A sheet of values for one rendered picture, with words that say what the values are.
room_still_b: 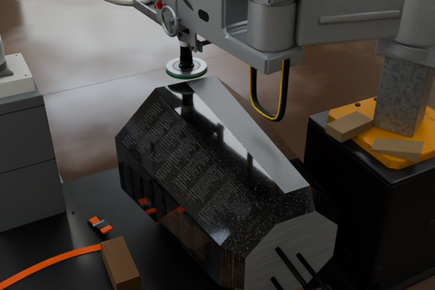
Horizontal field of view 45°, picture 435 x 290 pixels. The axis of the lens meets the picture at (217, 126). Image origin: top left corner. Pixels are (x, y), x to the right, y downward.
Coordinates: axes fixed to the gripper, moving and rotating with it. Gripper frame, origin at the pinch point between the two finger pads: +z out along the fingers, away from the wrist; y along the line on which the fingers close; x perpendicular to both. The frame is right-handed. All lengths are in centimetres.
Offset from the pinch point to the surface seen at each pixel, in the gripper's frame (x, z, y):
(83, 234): -93, 74, 104
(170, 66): -25, -5, 88
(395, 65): 10, -63, 178
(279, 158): -48, -35, 169
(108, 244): -94, 53, 125
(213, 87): -20, -9, 113
